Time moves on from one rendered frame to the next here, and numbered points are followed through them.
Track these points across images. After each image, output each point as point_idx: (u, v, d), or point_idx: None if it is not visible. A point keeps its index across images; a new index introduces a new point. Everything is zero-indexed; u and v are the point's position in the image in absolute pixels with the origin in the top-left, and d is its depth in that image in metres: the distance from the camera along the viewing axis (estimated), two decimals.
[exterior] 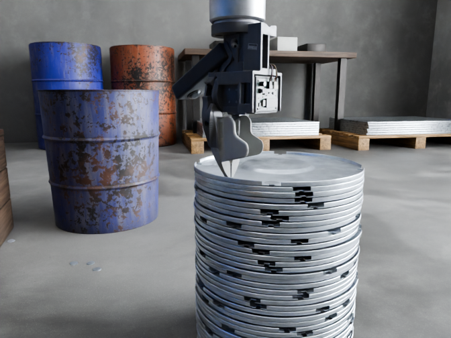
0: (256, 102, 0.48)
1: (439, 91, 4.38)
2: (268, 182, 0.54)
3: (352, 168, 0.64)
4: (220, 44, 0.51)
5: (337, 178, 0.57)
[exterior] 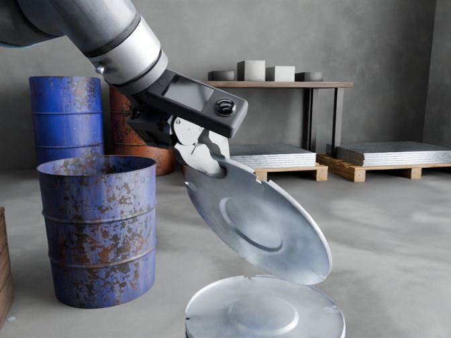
0: None
1: (435, 115, 4.42)
2: (256, 182, 0.53)
3: (316, 270, 0.59)
4: (164, 68, 0.46)
5: (310, 238, 0.54)
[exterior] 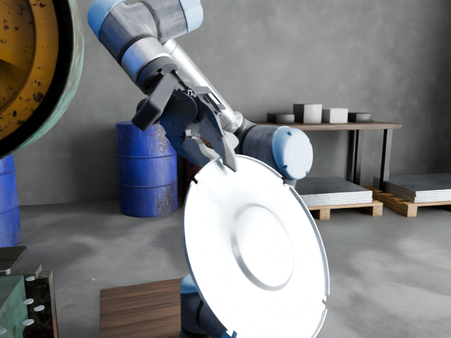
0: (217, 108, 0.63)
1: None
2: (203, 185, 0.52)
3: (238, 324, 0.46)
4: (168, 74, 0.59)
5: (202, 265, 0.46)
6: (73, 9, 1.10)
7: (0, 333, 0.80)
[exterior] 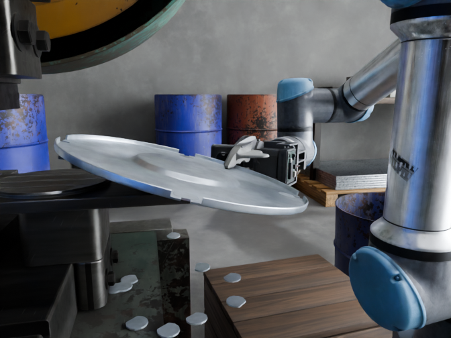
0: (290, 151, 0.62)
1: None
2: (189, 157, 0.57)
3: (76, 144, 0.43)
4: None
5: (117, 144, 0.51)
6: None
7: (201, 322, 0.39)
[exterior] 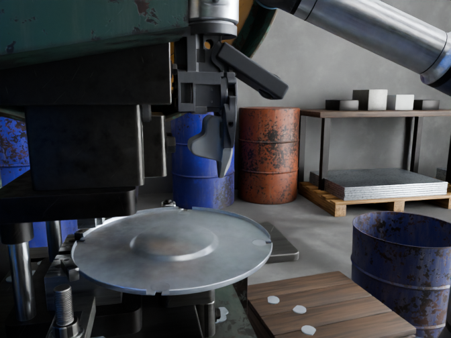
0: None
1: None
2: (186, 212, 0.69)
3: (90, 241, 0.57)
4: None
5: (124, 222, 0.64)
6: None
7: None
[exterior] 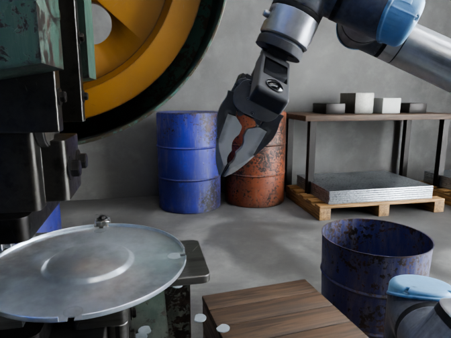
0: None
1: None
2: (103, 230, 0.69)
3: None
4: (288, 66, 0.55)
5: (35, 245, 0.62)
6: None
7: None
